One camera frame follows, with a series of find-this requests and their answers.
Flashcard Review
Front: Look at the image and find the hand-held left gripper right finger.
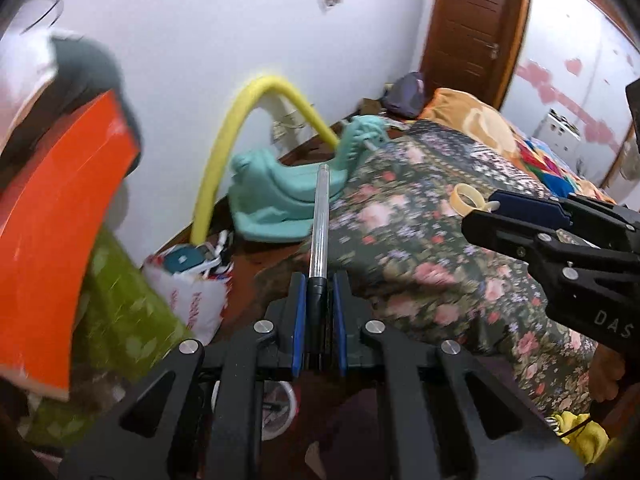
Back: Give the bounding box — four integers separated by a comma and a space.
332, 272, 586, 480

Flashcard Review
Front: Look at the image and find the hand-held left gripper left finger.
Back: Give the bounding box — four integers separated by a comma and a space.
57, 272, 307, 480

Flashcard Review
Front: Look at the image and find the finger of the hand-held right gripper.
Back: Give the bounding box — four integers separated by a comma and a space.
492, 190, 640, 247
461, 210, 636, 317

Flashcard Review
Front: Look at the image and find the clear tape roll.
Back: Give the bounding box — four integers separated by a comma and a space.
450, 183, 501, 219

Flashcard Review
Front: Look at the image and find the silver marker pen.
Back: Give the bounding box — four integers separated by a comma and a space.
306, 162, 331, 367

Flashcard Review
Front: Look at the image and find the bin with orange lid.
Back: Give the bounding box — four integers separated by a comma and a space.
0, 0, 144, 403

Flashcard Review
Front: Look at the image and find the person's right hand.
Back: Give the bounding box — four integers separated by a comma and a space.
589, 345, 627, 407

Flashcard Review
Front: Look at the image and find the patchwork patterned quilt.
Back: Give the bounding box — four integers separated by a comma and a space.
407, 120, 531, 173

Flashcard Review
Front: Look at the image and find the pink toy wheel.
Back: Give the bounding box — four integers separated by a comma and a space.
212, 380, 301, 442

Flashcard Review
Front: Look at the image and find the dark floral blanket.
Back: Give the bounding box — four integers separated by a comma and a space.
255, 120, 602, 407

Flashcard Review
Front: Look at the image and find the white box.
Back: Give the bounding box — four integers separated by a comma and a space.
542, 108, 582, 139

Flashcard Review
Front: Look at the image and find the white printed shopping bag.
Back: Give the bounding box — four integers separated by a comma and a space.
144, 232, 236, 344

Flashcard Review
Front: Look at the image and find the orange fleece blanket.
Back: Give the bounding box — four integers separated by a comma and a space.
422, 87, 617, 207

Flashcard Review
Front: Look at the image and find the yellow cloth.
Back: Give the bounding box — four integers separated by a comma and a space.
547, 410, 612, 464

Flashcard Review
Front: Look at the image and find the teal plastic rocking toy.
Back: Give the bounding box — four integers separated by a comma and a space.
229, 115, 397, 244

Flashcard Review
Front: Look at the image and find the purple backpack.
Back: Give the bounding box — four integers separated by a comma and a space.
382, 72, 427, 119

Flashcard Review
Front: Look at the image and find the green leaf-patterned cloth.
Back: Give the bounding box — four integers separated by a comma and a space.
20, 227, 197, 447

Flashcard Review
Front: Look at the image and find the yellow foam tube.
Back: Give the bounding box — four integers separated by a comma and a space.
191, 75, 342, 247

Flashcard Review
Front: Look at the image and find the wardrobe door with pink hearts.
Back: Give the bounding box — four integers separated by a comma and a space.
500, 0, 640, 192

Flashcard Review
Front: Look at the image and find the brown wooden door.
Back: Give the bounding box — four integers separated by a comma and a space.
417, 0, 532, 107

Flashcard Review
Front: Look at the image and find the wall power socket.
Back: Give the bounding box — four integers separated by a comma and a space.
271, 112, 307, 144

